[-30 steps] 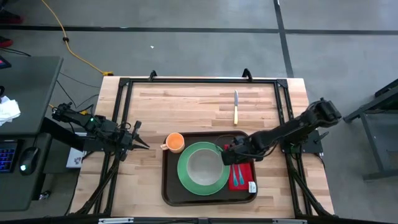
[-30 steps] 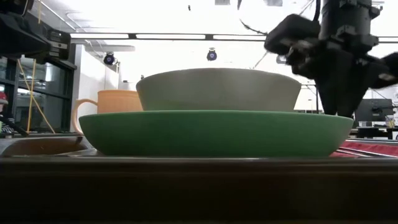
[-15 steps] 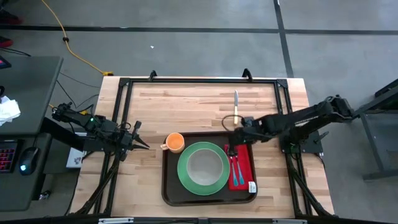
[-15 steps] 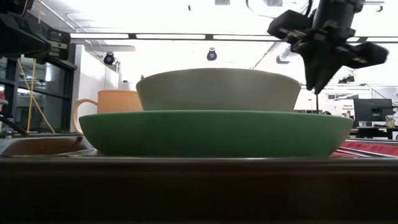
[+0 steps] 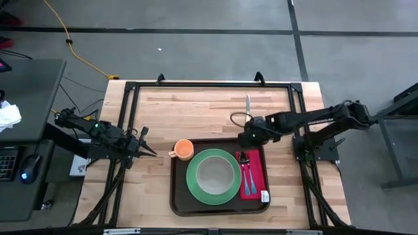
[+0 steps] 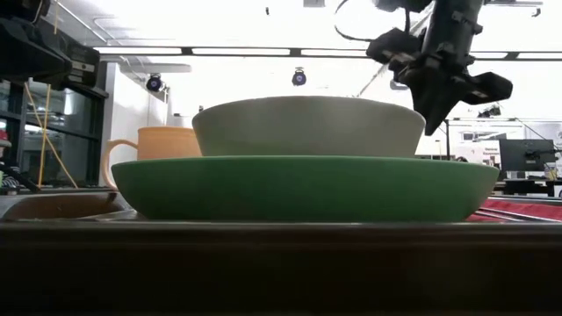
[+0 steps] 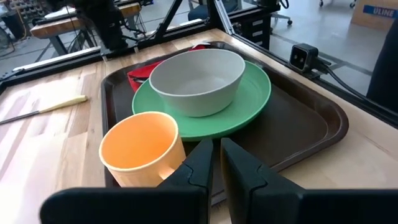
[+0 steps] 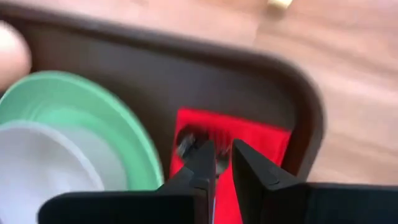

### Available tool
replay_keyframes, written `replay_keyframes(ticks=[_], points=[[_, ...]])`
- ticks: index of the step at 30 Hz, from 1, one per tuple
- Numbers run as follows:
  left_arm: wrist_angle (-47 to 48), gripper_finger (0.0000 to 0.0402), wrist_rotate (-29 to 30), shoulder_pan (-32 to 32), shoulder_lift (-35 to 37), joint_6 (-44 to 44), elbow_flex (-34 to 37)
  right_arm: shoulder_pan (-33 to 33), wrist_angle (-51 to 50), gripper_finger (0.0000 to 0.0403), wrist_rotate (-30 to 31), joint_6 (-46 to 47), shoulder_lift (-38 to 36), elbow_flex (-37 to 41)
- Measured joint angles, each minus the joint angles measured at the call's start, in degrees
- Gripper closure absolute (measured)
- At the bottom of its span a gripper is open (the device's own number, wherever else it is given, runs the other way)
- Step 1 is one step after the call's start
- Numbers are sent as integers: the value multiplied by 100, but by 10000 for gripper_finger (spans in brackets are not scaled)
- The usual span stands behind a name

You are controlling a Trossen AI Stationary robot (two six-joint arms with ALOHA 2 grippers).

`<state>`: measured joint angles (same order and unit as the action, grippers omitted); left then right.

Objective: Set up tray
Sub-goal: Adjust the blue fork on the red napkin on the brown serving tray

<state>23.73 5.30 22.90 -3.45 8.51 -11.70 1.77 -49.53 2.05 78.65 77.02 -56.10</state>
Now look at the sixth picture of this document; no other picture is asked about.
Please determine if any yellow hanging cable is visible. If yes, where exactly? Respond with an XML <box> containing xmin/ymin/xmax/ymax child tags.
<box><xmin>24</xmin><ymin>81</ymin><xmax>79</xmax><ymax>190</ymax></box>
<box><xmin>37</xmin><ymin>83</ymin><xmax>53</xmax><ymax>189</ymax></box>

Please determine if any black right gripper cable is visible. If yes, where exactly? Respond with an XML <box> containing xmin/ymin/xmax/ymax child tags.
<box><xmin>333</xmin><ymin>0</ymin><xmax>374</xmax><ymax>44</ymax></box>

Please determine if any orange plastic mug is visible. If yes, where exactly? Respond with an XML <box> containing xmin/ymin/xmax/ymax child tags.
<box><xmin>101</xmin><ymin>126</ymin><xmax>203</xmax><ymax>192</ymax></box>

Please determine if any black background desk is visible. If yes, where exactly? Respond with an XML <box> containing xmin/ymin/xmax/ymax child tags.
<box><xmin>502</xmin><ymin>177</ymin><xmax>562</xmax><ymax>198</ymax></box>

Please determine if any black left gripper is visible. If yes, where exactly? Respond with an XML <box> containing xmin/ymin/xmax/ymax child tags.
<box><xmin>0</xmin><ymin>17</ymin><xmax>101</xmax><ymax>89</ymax></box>

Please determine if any red cloth napkin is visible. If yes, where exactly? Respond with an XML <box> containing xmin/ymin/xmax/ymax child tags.
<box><xmin>465</xmin><ymin>197</ymin><xmax>562</xmax><ymax>224</ymax></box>

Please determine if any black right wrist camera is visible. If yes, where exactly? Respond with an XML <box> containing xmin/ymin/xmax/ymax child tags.
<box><xmin>366</xmin><ymin>27</ymin><xmax>423</xmax><ymax>66</ymax></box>

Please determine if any person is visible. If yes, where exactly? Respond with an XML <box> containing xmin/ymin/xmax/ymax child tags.
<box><xmin>0</xmin><ymin>129</ymin><xmax>21</xmax><ymax>194</ymax></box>

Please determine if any dark brown serving tray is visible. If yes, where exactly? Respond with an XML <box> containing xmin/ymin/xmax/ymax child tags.
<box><xmin>0</xmin><ymin>190</ymin><xmax>562</xmax><ymax>316</ymax></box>

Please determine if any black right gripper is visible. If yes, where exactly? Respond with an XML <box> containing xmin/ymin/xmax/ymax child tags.
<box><xmin>393</xmin><ymin>39</ymin><xmax>515</xmax><ymax>135</ymax></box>

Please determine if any green plastic plate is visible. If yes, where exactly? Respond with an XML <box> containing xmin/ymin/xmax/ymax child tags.
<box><xmin>111</xmin><ymin>154</ymin><xmax>501</xmax><ymax>223</ymax></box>

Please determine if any grey plastic bowl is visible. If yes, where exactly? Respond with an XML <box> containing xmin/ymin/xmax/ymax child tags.
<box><xmin>191</xmin><ymin>95</ymin><xmax>427</xmax><ymax>158</ymax></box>

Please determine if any black computer monitor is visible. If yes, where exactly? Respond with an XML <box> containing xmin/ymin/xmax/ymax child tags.
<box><xmin>499</xmin><ymin>139</ymin><xmax>558</xmax><ymax>173</ymax></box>

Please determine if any ceiling linear light strip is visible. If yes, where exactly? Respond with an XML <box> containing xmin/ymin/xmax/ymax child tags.
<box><xmin>94</xmin><ymin>46</ymin><xmax>562</xmax><ymax>61</ymax></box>

